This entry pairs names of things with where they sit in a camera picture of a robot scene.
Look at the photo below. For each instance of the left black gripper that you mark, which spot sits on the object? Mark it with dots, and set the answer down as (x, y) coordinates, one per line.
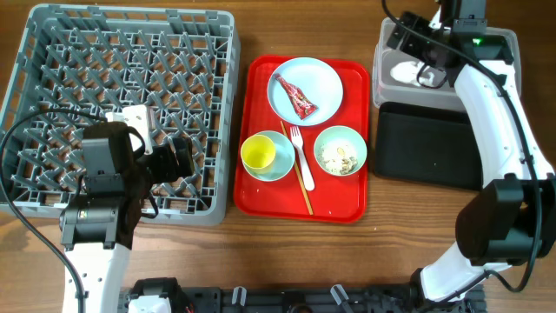
(169, 171)

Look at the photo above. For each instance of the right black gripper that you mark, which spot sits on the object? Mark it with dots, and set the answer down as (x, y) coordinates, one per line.
(418, 25)

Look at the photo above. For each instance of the white tissue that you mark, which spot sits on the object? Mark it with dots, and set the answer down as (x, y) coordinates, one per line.
(412, 72)

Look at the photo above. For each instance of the yellow plastic cup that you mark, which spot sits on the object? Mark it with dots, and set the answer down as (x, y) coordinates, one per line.
(258, 153)

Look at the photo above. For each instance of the light blue bowl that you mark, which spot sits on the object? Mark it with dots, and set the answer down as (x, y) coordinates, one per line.
(284, 159)

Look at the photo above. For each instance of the mint green bowl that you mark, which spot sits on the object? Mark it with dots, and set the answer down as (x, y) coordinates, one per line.
(344, 134)

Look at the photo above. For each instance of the red snack wrapper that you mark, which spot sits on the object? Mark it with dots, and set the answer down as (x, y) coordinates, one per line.
(302, 106)

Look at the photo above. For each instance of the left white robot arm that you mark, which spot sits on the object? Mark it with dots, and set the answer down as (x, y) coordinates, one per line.
(99, 222)

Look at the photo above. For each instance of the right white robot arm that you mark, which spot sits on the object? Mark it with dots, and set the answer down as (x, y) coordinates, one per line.
(511, 222)

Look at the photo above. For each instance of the clear plastic waste bin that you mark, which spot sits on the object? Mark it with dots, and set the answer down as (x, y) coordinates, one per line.
(385, 89)

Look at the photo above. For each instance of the black food waste tray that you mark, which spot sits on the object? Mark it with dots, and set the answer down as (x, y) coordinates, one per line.
(427, 145)

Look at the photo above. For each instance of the grey plastic dishwasher rack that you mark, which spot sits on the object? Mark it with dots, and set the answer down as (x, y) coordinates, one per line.
(77, 63)

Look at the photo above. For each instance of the rice and peanut waste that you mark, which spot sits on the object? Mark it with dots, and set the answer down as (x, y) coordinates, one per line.
(337, 158)

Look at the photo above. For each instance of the large light blue plate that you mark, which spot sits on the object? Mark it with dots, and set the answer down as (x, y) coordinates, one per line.
(317, 81)

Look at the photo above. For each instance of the wooden chopstick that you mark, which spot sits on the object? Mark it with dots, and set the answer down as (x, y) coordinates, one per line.
(299, 177)

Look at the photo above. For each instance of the red plastic tray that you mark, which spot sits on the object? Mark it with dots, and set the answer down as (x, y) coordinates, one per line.
(335, 199)

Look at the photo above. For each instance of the white plastic fork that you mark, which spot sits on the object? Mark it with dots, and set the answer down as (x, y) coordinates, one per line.
(297, 141)

